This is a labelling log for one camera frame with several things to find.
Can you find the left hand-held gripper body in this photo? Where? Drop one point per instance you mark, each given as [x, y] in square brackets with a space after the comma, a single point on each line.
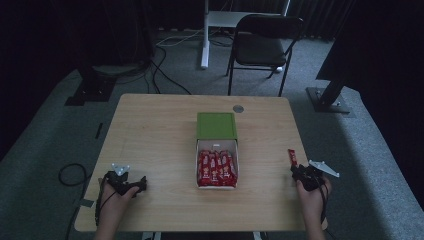
[119, 183]

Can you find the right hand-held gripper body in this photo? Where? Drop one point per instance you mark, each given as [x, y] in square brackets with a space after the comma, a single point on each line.
[310, 178]

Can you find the red snack packet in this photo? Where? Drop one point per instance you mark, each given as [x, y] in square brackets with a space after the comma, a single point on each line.
[293, 157]

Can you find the row of red packets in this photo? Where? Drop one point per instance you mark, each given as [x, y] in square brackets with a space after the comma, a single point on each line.
[216, 168]

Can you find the white box drawer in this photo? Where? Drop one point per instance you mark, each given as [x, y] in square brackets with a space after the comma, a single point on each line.
[216, 145]

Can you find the person's left hand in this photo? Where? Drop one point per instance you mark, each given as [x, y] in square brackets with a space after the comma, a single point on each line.
[115, 203]

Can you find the person's right hand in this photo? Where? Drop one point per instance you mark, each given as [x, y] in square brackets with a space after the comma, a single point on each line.
[311, 200]

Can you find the grey tape piece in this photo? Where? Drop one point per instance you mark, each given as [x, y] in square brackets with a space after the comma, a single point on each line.
[84, 202]

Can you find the short black floor strip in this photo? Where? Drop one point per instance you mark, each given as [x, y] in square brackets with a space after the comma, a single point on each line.
[99, 130]

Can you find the white table leg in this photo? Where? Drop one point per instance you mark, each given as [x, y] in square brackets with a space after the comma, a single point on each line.
[257, 236]

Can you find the black slanted stand with base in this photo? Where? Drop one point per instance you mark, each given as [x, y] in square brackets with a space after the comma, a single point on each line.
[328, 100]

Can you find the grey round table grommet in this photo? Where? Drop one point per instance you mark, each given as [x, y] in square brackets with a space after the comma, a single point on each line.
[238, 108]

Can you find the black stand with flat base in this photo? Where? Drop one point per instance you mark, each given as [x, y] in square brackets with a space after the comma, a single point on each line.
[90, 93]

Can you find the round grey stand base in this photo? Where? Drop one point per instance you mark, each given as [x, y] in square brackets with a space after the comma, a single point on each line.
[116, 69]

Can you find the black folding chair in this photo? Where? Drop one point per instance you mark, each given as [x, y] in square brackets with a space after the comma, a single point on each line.
[261, 50]

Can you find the white desk frame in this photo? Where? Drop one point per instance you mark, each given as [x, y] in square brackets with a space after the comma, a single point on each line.
[205, 40]

